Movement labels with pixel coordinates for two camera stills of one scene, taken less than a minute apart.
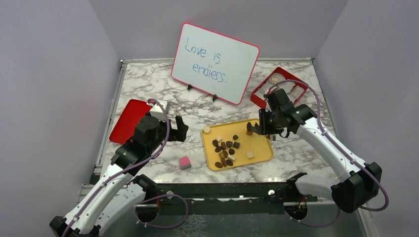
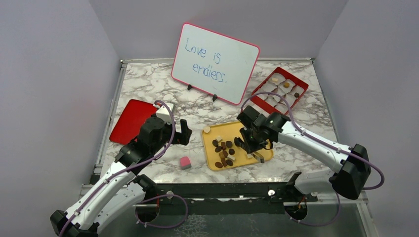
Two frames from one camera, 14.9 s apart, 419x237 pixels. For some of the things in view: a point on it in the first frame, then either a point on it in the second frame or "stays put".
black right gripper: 265,129 to 251,146
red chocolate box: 294,90 stays put
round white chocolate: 206,129 stays put
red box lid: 124,130 stays put
